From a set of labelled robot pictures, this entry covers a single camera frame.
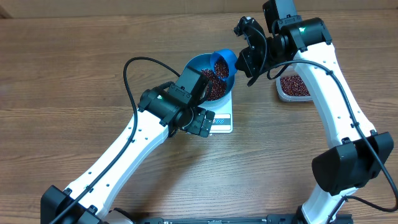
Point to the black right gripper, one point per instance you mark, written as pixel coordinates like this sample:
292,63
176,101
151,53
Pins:
247,65

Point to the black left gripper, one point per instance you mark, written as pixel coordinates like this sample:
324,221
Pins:
196,127

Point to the blue plastic measuring scoop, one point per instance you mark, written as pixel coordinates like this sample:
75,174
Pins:
230,59

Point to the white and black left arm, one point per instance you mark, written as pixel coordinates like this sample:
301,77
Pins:
89,198

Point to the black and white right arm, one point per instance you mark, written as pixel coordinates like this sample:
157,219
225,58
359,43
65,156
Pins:
356,151

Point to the white digital kitchen scale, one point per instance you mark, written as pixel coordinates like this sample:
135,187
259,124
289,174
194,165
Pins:
223,120

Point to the red beans in scoop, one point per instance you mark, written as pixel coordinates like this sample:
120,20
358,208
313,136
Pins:
221,68

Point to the red beans in bowl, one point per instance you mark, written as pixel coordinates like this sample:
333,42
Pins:
218,85

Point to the teal bowl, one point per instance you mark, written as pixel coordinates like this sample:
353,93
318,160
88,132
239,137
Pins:
203,62

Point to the clear plastic container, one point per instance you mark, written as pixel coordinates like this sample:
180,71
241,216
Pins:
289,71

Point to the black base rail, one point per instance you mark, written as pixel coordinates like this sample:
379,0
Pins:
118,216

